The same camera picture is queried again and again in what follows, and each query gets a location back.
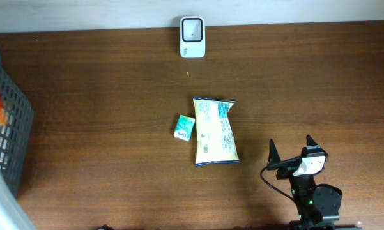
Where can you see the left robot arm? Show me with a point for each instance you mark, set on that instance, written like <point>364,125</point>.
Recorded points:
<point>12,216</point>

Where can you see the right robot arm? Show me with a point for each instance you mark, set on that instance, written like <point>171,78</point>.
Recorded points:
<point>317,205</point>

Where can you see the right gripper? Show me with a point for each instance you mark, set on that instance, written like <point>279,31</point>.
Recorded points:
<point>273,156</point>

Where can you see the teal tissue pack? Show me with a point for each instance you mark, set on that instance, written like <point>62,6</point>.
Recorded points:
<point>184,127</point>

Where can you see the yellow snack bag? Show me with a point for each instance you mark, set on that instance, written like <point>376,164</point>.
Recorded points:
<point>215,139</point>

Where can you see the dark grey mesh basket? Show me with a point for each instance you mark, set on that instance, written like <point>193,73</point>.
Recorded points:
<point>14,136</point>

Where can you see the white barcode scanner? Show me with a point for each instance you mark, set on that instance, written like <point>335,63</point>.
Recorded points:
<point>192,37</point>

